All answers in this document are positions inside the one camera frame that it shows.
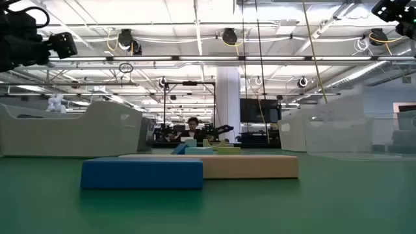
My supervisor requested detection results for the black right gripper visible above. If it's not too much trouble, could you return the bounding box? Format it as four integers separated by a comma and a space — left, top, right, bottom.
395, 14, 416, 40

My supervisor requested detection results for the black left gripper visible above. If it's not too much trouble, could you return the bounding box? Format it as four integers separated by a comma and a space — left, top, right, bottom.
0, 11, 53, 73

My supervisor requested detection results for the large blue rectangular block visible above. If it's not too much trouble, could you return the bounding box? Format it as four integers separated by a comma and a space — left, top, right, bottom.
80, 157, 204, 190

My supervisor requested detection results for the light blue block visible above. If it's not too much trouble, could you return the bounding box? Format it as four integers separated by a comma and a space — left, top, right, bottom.
184, 146, 215, 155

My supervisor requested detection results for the long beige plank block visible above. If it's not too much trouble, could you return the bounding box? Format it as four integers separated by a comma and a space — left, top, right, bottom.
118, 153, 299, 179

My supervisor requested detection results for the yellow-green arch block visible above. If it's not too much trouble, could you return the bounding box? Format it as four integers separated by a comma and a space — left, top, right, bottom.
203, 138, 222, 150

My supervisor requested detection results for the grey horizontal pipe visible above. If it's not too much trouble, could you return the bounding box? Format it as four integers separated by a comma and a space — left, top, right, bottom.
0, 81, 140, 87

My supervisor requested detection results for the pink-framed dark panel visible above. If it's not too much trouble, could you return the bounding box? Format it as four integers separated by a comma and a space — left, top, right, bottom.
392, 102, 416, 114

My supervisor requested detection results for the white plastic bin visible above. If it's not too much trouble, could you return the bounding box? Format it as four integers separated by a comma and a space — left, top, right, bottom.
0, 100, 144, 158

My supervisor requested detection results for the clear plastic bin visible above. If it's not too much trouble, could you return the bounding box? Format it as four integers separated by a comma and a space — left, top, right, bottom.
304, 115, 416, 161
278, 96, 374, 153

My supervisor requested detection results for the grey plastic container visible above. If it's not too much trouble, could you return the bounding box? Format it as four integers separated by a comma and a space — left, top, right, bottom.
138, 116, 156, 153

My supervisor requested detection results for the clear plastic bin right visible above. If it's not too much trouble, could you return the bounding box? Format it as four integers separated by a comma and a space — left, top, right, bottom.
278, 96, 374, 153

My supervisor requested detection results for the black monitor screen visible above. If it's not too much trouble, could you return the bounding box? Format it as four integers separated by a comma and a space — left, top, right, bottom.
239, 98, 282, 124

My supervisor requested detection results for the person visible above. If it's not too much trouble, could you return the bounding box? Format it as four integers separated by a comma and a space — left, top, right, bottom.
168, 116, 212, 144

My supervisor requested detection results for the white round column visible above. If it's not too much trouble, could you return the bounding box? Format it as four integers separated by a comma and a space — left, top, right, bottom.
216, 66, 241, 144

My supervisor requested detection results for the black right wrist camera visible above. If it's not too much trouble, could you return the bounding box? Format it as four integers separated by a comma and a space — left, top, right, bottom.
371, 0, 412, 23

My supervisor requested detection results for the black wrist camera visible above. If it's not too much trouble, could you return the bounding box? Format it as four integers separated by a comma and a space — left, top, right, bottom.
48, 31, 78, 59
371, 0, 412, 23

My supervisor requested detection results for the black ceiling cable reel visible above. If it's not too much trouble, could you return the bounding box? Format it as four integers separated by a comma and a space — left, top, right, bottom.
221, 27, 239, 46
369, 28, 389, 46
117, 28, 143, 56

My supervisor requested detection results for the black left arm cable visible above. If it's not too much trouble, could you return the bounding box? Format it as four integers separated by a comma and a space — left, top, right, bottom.
0, 0, 50, 30

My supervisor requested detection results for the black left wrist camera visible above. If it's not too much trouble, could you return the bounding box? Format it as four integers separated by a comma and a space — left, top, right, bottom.
48, 31, 78, 59

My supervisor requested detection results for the white cable coil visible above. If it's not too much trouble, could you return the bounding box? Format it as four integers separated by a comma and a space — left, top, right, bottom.
353, 37, 371, 53

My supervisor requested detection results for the silver ventilation duct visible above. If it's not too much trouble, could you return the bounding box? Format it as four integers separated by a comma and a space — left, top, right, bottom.
324, 42, 416, 90

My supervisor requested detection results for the yellow hanging cable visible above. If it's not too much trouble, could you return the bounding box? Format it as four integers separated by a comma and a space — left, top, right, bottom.
301, 0, 328, 104

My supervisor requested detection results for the black cable loop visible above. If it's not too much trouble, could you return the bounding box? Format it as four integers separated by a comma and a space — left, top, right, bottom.
118, 62, 135, 74

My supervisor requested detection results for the black hanging cable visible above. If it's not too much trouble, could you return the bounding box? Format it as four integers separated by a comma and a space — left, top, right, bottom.
254, 0, 269, 144
240, 0, 248, 134

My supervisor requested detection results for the black background rig frame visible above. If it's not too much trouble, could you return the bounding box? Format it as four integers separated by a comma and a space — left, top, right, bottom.
163, 81, 216, 144

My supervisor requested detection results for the thin yellow cable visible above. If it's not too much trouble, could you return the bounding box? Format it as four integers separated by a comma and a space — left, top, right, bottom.
257, 97, 270, 144

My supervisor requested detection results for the overhead light rail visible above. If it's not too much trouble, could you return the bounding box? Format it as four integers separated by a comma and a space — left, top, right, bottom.
48, 55, 416, 63

